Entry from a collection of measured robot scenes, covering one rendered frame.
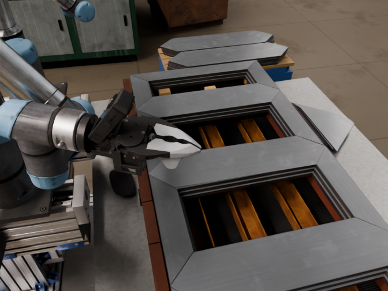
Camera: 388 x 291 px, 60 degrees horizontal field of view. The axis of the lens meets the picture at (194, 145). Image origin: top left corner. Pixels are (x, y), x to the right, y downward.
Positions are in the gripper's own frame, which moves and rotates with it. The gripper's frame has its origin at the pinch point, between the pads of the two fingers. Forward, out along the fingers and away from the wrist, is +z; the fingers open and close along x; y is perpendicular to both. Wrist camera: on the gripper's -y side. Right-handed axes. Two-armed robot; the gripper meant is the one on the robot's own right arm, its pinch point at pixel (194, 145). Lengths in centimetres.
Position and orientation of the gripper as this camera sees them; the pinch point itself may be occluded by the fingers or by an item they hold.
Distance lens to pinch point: 58.7
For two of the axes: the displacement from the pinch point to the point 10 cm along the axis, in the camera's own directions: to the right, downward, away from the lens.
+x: -1.8, 7.3, -6.6
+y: -0.7, 6.5, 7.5
